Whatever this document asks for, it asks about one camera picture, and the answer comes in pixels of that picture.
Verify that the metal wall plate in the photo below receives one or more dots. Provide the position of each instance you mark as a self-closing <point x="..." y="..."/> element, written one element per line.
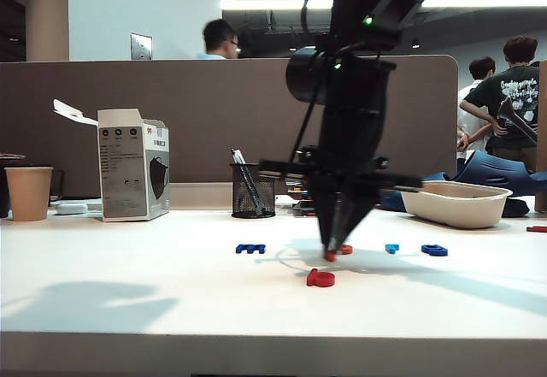
<point x="141" y="46"/>

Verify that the light blue letter r magnet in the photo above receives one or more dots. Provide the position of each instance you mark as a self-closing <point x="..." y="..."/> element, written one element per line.
<point x="392" y="248"/>

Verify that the white earbuds case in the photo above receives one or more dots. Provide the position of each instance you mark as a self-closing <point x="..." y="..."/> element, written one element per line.
<point x="72" y="208"/>

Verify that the orange letter i magnet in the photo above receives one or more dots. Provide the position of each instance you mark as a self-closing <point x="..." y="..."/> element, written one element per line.
<point x="329" y="255"/>

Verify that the beige oval paper bowl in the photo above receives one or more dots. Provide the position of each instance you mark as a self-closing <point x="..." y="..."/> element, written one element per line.
<point x="453" y="206"/>

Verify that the person in white shirt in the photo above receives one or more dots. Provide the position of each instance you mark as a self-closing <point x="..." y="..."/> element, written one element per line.
<point x="480" y="73"/>

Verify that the man with glasses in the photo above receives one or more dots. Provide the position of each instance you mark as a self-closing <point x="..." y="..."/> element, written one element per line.
<point x="220" y="39"/>

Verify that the red letter b magnet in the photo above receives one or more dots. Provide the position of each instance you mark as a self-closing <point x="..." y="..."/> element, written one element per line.
<point x="320" y="278"/>

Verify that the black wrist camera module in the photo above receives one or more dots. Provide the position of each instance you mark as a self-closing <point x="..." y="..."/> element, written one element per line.
<point x="307" y="154"/>

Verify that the long ceiling light strip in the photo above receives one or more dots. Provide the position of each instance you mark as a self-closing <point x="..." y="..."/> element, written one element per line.
<point x="265" y="3"/>

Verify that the blue letter m magnet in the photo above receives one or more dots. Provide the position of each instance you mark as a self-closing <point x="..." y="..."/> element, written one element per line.
<point x="250" y="249"/>

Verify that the grey face mask box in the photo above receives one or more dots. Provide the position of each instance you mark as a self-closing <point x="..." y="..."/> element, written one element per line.
<point x="128" y="172"/>

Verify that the black mesh pen holder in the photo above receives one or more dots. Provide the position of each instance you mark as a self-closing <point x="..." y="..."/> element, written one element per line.
<point x="252" y="193"/>

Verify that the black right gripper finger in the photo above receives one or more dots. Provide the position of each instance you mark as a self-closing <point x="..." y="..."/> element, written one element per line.
<point x="352" y="214"/>
<point x="327" y="214"/>

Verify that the person in dark green shirt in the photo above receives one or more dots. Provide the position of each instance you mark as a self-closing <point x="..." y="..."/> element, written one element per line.
<point x="513" y="90"/>

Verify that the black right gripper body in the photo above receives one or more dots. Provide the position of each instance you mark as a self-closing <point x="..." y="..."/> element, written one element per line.
<point x="350" y="154"/>

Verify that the orange letter o magnet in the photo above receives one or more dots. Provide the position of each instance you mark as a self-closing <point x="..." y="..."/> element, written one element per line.
<point x="347" y="249"/>

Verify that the red letter h magnet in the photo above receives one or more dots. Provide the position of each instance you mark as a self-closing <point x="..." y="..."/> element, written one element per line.
<point x="537" y="228"/>

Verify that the brown paper cup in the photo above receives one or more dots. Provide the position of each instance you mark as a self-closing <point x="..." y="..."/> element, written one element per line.
<point x="29" y="193"/>

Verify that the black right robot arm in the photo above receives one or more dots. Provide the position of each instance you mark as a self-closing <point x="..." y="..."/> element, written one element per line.
<point x="342" y="82"/>

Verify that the pen with clear cap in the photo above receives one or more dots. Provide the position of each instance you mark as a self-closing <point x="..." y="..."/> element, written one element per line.
<point x="238" y="157"/>

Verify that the blue letter g magnet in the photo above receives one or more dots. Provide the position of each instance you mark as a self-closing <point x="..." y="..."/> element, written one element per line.
<point x="433" y="249"/>

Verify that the brown desk partition panel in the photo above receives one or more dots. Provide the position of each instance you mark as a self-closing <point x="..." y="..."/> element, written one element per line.
<point x="192" y="116"/>

